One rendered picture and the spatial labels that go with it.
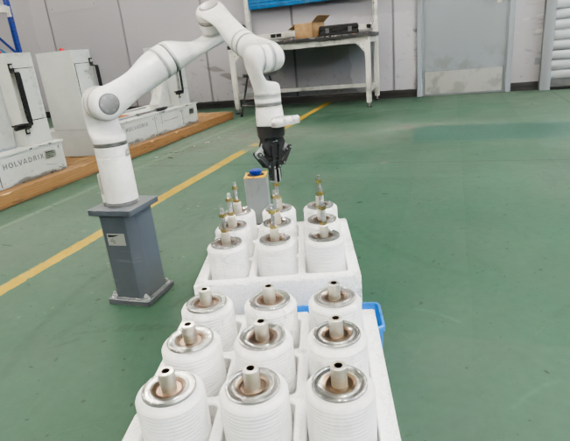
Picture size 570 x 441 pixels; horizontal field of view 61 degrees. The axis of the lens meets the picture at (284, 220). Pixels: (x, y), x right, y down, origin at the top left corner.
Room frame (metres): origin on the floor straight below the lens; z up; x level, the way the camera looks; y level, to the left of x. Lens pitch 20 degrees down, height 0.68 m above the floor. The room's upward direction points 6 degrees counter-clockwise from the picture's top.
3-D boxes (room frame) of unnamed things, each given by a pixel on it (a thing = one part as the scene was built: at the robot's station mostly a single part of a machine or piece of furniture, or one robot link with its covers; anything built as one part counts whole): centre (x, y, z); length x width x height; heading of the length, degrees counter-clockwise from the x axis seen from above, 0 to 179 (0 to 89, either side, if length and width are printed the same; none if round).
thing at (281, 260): (1.08, 0.03, 0.16); 0.10 x 0.10 x 0.18
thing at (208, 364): (0.68, 0.17, 0.16); 0.10 x 0.10 x 0.18
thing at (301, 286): (1.20, 0.02, 0.09); 0.39 x 0.39 x 0.18; 86
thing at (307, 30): (5.89, -0.49, 0.87); 0.40 x 0.30 x 0.23; 56
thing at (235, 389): (0.55, 0.07, 0.25); 0.08 x 0.08 x 0.01
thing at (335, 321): (0.65, -0.06, 0.26); 0.02 x 0.02 x 0.03
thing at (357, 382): (0.54, -0.05, 0.25); 0.08 x 0.08 x 0.01
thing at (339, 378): (0.54, -0.05, 0.26); 0.02 x 0.02 x 0.03
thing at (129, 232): (1.36, 0.46, 0.15); 0.15 x 0.15 x 0.30; 70
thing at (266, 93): (1.31, 0.02, 0.62); 0.09 x 0.07 x 0.15; 119
